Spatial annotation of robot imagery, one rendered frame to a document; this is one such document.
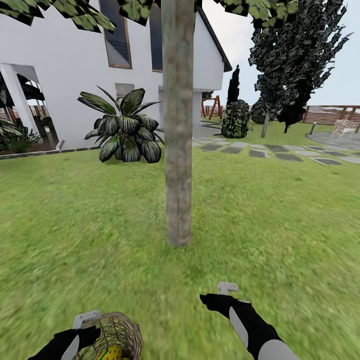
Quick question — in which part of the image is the wicker basket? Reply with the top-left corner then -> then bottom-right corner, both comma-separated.
84,311 -> 143,360

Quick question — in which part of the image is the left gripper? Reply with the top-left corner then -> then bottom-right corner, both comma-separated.
76,325 -> 102,352

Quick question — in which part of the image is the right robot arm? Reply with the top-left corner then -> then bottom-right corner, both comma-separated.
199,282 -> 301,360

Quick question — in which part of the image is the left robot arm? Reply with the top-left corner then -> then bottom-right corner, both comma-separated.
28,309 -> 102,360

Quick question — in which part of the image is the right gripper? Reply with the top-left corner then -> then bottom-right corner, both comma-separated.
199,293 -> 233,316

